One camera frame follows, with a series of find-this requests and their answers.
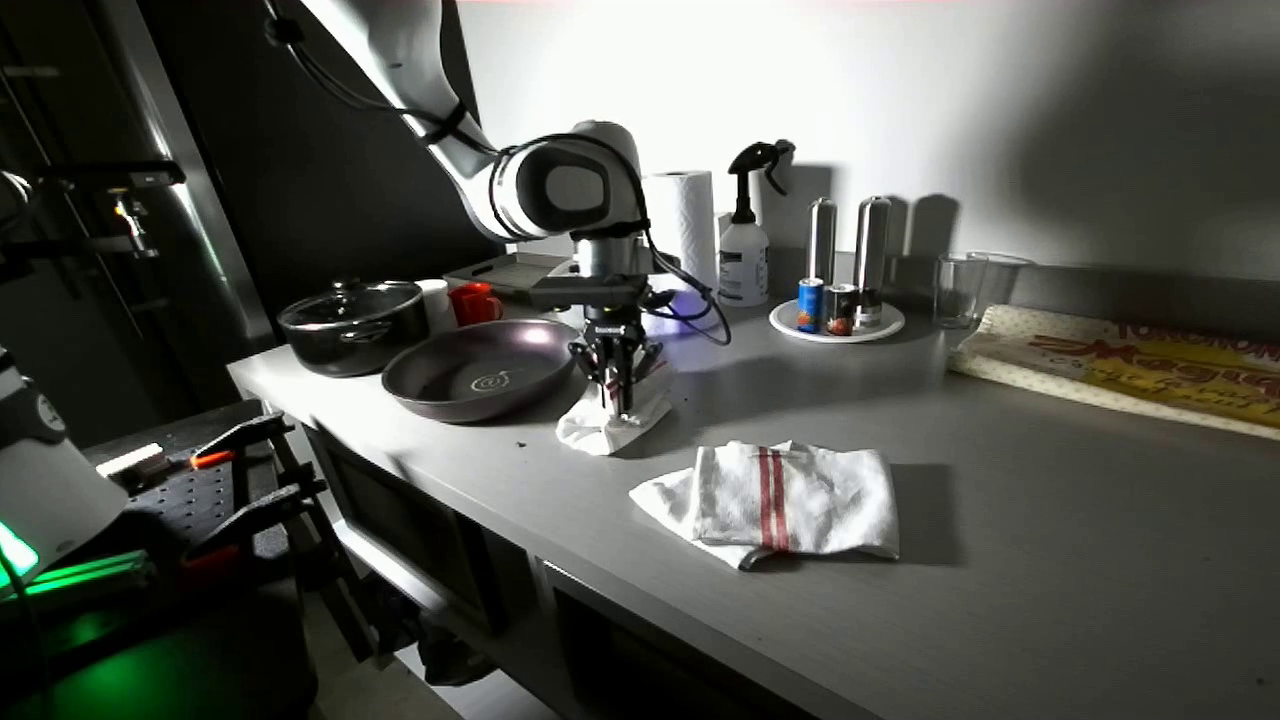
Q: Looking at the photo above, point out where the blue can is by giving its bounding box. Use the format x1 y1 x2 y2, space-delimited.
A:
790 271 833 337

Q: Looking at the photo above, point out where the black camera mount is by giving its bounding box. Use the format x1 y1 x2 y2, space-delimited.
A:
0 152 189 271

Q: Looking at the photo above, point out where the dark frying pan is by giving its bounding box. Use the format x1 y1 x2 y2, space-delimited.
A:
378 314 592 430

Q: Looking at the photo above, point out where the small white towel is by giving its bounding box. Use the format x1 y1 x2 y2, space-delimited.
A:
551 382 680 463

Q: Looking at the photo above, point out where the dark brown can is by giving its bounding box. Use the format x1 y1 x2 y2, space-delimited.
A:
823 281 863 341

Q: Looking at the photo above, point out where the red bowl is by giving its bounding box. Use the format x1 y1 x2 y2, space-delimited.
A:
443 275 506 328

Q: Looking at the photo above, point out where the white plate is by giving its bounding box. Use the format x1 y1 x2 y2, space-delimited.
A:
763 292 911 350

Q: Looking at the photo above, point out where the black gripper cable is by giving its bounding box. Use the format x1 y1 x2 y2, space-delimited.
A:
645 249 740 350

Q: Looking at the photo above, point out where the slim steel shaker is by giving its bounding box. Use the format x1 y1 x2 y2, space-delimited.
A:
802 192 842 288

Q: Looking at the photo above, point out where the clear glass cup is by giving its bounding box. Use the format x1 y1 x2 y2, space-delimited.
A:
947 249 1028 326

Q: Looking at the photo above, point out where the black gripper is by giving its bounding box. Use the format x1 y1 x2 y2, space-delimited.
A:
567 302 663 417

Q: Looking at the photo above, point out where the folded white red-striped towel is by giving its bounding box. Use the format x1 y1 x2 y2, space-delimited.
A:
622 436 902 576

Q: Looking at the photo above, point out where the black pot with glass lid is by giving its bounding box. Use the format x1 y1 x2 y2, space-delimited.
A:
273 271 437 371

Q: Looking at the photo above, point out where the white paper towel roll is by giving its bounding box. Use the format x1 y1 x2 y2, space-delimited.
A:
649 167 722 292

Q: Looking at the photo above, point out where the white spray bottle black trigger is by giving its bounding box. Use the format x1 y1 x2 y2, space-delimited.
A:
714 138 799 315

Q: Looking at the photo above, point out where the black orange-handled clamp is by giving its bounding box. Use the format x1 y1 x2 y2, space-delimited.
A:
129 409 299 489

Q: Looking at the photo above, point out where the black bar clamp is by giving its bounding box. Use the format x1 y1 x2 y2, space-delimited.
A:
174 478 344 567

